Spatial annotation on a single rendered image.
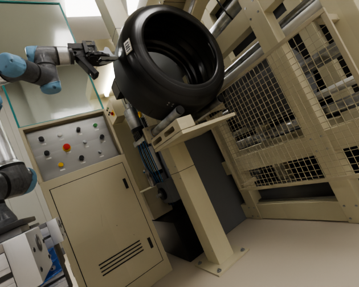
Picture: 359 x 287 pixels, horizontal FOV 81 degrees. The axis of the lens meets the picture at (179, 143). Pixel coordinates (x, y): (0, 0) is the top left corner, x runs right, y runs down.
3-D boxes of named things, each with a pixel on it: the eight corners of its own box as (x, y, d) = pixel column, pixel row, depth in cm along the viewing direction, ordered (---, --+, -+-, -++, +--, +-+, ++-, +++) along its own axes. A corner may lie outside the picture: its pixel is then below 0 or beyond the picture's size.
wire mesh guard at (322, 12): (239, 192, 153) (199, 105, 158) (241, 191, 154) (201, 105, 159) (411, 172, 76) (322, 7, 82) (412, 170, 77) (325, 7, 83)
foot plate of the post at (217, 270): (195, 266, 140) (193, 263, 140) (222, 244, 154) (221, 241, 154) (219, 277, 117) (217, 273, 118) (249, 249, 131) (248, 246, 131)
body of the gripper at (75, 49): (96, 40, 95) (66, 39, 89) (101, 57, 94) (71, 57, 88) (94, 51, 102) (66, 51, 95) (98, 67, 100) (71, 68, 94)
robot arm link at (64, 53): (59, 57, 86) (60, 69, 92) (72, 57, 88) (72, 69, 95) (55, 41, 87) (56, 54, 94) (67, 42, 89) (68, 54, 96)
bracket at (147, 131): (148, 144, 128) (141, 129, 129) (197, 126, 149) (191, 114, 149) (150, 142, 125) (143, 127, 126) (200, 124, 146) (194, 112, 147)
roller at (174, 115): (149, 132, 128) (154, 127, 130) (155, 138, 129) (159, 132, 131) (174, 109, 98) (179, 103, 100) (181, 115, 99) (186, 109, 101)
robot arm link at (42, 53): (30, 71, 87) (25, 52, 87) (60, 70, 92) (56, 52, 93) (27, 61, 80) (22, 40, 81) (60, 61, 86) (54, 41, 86)
